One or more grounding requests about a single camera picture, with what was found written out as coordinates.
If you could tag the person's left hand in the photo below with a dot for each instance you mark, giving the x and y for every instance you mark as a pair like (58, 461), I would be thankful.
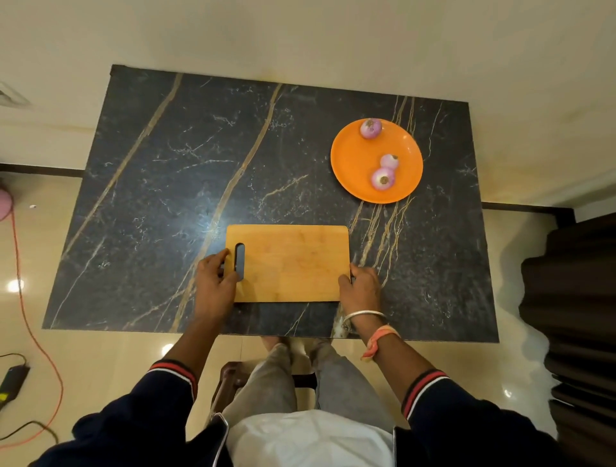
(211, 291)

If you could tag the person's right hand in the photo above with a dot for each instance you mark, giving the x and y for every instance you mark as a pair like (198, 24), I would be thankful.
(362, 293)

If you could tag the person's right thumb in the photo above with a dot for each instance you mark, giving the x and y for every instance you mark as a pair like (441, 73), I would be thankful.
(343, 286)

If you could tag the person's left thumb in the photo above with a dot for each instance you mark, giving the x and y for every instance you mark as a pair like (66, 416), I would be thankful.
(231, 285)

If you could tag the wooden cutting board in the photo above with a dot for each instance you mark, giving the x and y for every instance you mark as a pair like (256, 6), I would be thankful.
(293, 262)

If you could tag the person's left forearm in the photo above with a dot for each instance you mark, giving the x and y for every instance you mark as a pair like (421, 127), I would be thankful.
(197, 344)

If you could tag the person's right forearm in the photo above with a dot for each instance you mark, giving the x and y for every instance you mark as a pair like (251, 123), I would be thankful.
(392, 363)

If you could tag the silver bangle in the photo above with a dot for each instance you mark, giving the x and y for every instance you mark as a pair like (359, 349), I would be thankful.
(365, 313)

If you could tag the orange wrist thread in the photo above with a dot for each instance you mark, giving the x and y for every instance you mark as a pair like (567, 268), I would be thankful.
(378, 339)

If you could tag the person's right foot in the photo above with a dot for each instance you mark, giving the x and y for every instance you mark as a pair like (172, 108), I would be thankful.
(317, 345)

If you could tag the person's foot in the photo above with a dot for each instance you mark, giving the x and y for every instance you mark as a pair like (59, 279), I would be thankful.
(275, 344)
(317, 345)

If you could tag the person's left foot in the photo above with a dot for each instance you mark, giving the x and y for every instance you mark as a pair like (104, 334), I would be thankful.
(275, 344)

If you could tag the grey trousers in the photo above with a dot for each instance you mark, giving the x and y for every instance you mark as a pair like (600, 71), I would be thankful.
(269, 385)

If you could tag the peeled purple onion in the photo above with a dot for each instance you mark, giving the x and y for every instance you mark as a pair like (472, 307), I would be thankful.
(389, 161)
(370, 128)
(383, 178)

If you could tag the orange plate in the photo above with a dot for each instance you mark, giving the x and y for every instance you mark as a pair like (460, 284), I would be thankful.
(356, 166)

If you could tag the white shirt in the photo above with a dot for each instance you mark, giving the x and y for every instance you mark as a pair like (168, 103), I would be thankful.
(308, 442)

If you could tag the dark navy jacket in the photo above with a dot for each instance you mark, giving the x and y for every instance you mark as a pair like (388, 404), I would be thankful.
(144, 423)

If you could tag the dark brown pleated curtain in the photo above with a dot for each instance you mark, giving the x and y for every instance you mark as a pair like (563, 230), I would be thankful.
(572, 312)

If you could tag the black power adapter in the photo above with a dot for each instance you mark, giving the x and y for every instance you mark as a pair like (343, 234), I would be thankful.
(12, 382)

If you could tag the pink round object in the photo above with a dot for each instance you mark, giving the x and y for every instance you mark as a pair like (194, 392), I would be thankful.
(5, 204)

